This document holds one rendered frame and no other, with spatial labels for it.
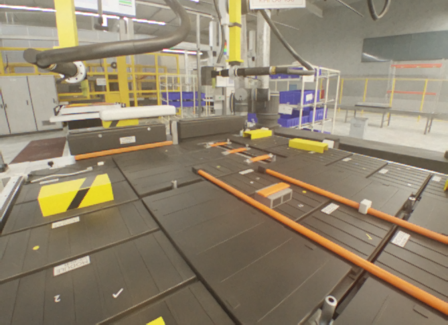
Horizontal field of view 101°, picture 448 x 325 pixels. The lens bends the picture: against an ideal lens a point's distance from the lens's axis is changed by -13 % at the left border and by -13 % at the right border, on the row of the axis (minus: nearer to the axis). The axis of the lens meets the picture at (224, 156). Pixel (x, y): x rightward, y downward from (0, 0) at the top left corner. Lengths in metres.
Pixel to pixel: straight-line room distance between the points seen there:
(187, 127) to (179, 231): 0.79
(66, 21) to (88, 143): 0.45
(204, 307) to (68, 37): 0.85
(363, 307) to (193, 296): 0.21
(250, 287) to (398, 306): 0.18
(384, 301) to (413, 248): 0.16
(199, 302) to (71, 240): 0.27
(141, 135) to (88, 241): 0.69
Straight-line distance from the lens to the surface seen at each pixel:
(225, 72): 1.35
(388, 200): 0.63
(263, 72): 1.22
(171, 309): 0.31
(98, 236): 0.46
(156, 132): 1.07
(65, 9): 0.93
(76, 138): 1.02
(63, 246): 0.47
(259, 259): 0.35
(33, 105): 9.56
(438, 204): 0.70
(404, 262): 0.45
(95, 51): 0.49
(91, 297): 0.36
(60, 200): 0.57
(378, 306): 0.35
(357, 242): 0.45
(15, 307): 0.40
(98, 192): 0.57
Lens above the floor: 1.25
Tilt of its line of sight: 17 degrees down
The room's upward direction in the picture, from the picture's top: straight up
